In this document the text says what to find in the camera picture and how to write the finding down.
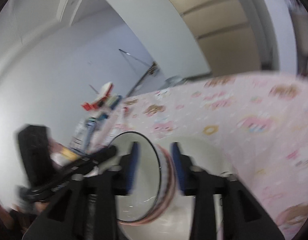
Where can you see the thin metal rod leaning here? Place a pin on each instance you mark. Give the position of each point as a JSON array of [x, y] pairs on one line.
[[137, 59]]

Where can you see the person's left hand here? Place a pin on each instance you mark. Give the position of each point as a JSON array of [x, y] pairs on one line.
[[15, 222]]

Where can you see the white bowl with dark rim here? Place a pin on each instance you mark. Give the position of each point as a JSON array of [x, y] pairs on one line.
[[154, 180]]

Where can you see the white box on floor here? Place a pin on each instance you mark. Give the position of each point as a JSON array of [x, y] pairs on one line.
[[174, 81]]

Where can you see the red and white cardboard box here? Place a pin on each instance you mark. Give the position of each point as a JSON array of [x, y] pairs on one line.
[[101, 98]]

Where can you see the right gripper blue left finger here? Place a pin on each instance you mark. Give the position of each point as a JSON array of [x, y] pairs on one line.
[[131, 166]]

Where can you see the white deep plate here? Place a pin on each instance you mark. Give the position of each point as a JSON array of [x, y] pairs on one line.
[[189, 156]]

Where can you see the clutter pile of packages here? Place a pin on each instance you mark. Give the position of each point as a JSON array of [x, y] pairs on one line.
[[81, 143]]

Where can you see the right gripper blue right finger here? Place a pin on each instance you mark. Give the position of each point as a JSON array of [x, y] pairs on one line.
[[177, 159]]

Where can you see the pink cartoon tablecloth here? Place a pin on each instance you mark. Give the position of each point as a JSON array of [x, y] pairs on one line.
[[258, 120]]

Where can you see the gold three-door refrigerator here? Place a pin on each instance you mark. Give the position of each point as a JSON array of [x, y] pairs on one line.
[[223, 33]]

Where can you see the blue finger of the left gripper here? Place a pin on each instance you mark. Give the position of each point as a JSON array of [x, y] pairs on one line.
[[98, 158]]

